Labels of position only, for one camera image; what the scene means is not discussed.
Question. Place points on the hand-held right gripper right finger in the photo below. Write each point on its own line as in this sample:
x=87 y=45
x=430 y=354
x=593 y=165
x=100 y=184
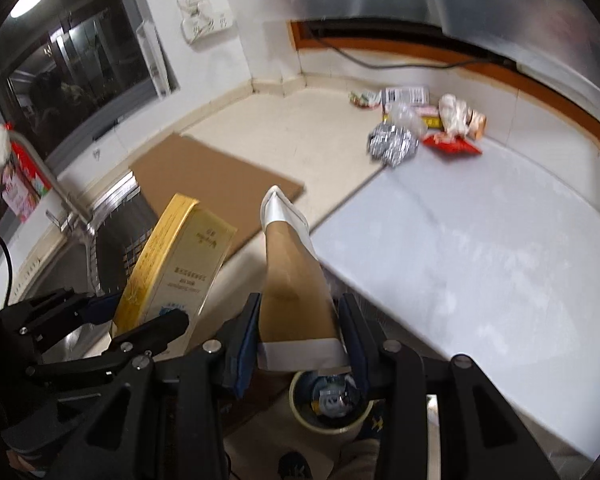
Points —
x=352 y=350

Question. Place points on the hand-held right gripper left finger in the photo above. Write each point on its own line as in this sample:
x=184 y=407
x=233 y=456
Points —
x=245 y=355

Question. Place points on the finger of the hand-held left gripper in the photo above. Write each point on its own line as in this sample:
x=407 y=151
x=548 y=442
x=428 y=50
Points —
x=100 y=307
x=155 y=327

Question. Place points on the yellow and white carton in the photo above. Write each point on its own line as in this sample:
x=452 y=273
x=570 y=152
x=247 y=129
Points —
x=180 y=260

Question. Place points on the brown and white paper box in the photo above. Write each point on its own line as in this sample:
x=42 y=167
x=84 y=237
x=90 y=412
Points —
x=295 y=300

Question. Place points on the round trash bin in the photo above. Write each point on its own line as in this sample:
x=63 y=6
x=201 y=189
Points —
x=325 y=423

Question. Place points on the white paper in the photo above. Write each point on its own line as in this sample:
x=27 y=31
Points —
x=452 y=112

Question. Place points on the brown base cabinet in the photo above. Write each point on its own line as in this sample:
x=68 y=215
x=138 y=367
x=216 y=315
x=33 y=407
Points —
x=260 y=400

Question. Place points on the grey printed bag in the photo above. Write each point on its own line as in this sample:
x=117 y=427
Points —
x=332 y=397

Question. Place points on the stainless steel sink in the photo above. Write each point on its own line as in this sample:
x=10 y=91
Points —
x=55 y=275

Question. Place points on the person's right shoe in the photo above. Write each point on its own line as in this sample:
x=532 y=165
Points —
x=372 y=422

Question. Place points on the person's light trouser leg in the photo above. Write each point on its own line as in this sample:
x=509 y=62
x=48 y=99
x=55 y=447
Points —
x=355 y=460

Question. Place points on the steel faucet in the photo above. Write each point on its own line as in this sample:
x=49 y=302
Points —
x=50 y=180

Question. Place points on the red and pink package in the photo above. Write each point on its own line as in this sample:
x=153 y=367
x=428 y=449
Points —
x=25 y=185

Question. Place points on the brown cardboard sheet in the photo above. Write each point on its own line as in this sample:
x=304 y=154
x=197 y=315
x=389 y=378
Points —
x=205 y=175

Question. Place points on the crumpled silver foil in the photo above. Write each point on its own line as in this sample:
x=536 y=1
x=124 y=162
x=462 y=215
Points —
x=392 y=142

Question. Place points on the red packet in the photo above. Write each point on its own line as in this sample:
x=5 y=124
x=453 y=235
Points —
x=450 y=146

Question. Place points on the clear plastic wrap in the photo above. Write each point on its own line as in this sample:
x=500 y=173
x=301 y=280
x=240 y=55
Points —
x=405 y=117

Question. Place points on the dark window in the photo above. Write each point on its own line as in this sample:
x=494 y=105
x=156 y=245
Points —
x=70 y=60

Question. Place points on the green white wrapper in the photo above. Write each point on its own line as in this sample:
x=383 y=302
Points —
x=365 y=100

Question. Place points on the orange snack packet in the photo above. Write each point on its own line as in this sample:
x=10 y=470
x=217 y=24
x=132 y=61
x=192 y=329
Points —
x=477 y=125

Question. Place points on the small white box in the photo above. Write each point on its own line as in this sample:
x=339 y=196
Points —
x=405 y=95

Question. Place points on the white power strip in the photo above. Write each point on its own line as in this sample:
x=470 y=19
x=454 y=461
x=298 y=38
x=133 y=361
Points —
x=210 y=27

